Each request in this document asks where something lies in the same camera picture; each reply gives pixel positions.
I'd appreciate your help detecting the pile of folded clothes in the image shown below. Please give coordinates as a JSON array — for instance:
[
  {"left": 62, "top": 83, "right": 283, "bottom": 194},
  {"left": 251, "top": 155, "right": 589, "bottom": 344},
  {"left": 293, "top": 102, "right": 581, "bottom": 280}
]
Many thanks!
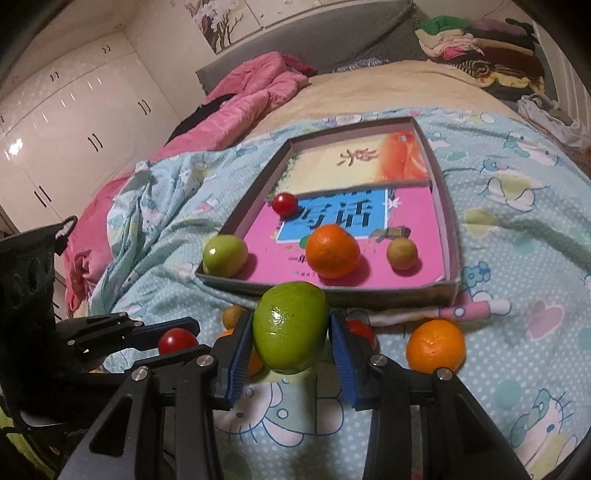
[{"left": 413, "top": 15, "right": 548, "bottom": 100}]

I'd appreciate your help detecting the pink book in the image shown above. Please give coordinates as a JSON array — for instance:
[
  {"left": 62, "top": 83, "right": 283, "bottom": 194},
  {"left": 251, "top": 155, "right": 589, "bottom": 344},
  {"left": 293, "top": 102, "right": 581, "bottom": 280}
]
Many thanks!
[{"left": 240, "top": 182, "right": 446, "bottom": 282}]

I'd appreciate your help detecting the black garment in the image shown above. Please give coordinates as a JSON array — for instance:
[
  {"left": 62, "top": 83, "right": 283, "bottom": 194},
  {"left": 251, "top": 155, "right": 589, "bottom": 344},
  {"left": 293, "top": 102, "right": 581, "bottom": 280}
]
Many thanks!
[{"left": 164, "top": 95, "right": 238, "bottom": 141}]

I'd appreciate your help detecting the pink white fabric strip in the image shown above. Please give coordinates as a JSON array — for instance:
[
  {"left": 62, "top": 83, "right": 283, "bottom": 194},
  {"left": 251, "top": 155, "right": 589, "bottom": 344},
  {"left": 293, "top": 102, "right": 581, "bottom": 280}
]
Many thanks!
[{"left": 369, "top": 299, "right": 513, "bottom": 326}]

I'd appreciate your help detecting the pink quilt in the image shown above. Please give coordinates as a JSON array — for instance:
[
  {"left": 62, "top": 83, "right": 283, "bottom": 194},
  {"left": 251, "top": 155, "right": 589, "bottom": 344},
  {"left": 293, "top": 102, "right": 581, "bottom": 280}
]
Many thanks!
[{"left": 62, "top": 51, "right": 317, "bottom": 319}]

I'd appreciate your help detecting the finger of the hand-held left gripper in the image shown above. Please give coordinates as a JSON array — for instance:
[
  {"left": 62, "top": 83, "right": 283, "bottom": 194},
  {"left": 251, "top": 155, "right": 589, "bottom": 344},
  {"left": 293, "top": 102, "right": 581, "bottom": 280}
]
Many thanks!
[
  {"left": 122, "top": 344, "right": 218, "bottom": 372},
  {"left": 54, "top": 312, "right": 201, "bottom": 355}
]

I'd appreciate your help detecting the white wardrobe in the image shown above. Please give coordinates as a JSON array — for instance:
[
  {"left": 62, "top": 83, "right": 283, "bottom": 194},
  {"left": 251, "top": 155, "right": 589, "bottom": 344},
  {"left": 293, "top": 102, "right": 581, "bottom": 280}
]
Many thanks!
[{"left": 0, "top": 34, "right": 181, "bottom": 232}]

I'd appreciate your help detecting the beige bed sheet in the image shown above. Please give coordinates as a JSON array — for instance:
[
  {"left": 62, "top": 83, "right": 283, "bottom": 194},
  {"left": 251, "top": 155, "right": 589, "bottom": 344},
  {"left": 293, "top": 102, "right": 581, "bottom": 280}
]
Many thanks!
[{"left": 240, "top": 59, "right": 520, "bottom": 144}]

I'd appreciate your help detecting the blue patterned cloth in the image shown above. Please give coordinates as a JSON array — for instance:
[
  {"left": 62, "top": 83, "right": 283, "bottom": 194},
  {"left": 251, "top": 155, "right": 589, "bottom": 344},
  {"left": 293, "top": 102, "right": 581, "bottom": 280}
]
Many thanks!
[{"left": 332, "top": 58, "right": 391, "bottom": 72}]

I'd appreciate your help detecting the wall poster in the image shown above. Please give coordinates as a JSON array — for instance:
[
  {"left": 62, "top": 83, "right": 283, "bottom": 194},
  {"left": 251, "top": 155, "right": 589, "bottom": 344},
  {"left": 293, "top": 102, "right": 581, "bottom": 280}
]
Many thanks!
[{"left": 185, "top": 0, "right": 259, "bottom": 54}]

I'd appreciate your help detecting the white crumpled garment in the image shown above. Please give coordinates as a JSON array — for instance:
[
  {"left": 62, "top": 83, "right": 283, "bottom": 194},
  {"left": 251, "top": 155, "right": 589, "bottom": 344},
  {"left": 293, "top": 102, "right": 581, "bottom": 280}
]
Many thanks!
[{"left": 515, "top": 92, "right": 591, "bottom": 153}]

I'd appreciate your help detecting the cream curtain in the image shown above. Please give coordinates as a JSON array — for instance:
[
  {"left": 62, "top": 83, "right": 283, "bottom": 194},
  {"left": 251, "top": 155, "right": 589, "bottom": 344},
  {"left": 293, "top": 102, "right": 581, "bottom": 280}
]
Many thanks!
[{"left": 531, "top": 14, "right": 591, "bottom": 121}]

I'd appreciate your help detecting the lumpy green apple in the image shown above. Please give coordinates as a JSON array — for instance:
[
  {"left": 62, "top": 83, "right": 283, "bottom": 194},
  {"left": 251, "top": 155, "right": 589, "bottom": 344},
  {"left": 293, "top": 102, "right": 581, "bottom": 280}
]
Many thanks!
[{"left": 202, "top": 234, "right": 249, "bottom": 278}]

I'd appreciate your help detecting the shallow grey cardboard box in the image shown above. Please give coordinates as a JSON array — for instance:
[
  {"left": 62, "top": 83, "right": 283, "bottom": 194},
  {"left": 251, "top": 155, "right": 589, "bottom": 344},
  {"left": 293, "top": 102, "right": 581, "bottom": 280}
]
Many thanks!
[{"left": 194, "top": 116, "right": 461, "bottom": 309}]

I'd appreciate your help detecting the grey headboard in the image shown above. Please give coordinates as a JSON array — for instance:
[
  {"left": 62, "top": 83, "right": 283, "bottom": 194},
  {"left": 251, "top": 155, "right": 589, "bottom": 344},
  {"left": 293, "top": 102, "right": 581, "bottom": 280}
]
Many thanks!
[{"left": 195, "top": 0, "right": 432, "bottom": 97}]

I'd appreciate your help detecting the smooth green jujube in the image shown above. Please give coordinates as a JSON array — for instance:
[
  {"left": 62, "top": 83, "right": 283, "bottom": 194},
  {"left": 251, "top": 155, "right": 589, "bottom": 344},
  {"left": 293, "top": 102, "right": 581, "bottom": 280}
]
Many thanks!
[{"left": 252, "top": 282, "right": 329, "bottom": 376}]

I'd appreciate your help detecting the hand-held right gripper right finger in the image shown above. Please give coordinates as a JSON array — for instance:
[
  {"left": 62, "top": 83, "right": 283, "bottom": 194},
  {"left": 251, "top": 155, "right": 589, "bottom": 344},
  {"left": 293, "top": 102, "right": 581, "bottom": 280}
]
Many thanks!
[{"left": 327, "top": 310, "right": 532, "bottom": 480}]

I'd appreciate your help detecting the mandarin orange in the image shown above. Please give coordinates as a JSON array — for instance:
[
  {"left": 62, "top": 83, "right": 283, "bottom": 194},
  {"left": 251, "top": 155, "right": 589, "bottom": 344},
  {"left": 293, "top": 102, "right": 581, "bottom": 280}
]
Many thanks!
[
  {"left": 405, "top": 319, "right": 466, "bottom": 374},
  {"left": 217, "top": 329, "right": 264, "bottom": 376},
  {"left": 306, "top": 224, "right": 361, "bottom": 280}
]

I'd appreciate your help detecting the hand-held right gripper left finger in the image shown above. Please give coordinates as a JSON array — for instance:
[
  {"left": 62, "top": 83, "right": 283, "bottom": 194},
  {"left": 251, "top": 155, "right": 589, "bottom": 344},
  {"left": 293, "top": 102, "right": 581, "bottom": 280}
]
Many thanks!
[{"left": 58, "top": 310, "right": 254, "bottom": 480}]

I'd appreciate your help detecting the blue cartoon cat blanket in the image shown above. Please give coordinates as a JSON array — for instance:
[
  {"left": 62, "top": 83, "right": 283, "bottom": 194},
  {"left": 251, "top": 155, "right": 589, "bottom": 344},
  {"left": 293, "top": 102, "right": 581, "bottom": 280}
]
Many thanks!
[{"left": 85, "top": 106, "right": 591, "bottom": 480}]

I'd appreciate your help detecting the yellow green cloth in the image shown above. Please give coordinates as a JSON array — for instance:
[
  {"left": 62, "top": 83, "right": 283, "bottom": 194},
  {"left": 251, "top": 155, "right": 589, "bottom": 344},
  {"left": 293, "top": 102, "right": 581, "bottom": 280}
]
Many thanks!
[{"left": 0, "top": 406, "right": 56, "bottom": 476}]

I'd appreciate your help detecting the red cherry tomato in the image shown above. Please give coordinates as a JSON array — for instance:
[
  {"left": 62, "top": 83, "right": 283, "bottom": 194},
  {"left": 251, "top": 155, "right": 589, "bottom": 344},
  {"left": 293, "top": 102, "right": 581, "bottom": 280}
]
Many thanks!
[
  {"left": 271, "top": 193, "right": 298, "bottom": 217},
  {"left": 346, "top": 320, "right": 378, "bottom": 354},
  {"left": 158, "top": 329, "right": 194, "bottom": 355}
]

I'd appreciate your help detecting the orange and yellow book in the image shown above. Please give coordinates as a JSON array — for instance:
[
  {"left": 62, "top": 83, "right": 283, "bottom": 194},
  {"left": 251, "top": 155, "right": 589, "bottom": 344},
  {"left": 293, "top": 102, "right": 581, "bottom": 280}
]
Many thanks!
[{"left": 281, "top": 130, "right": 432, "bottom": 195}]

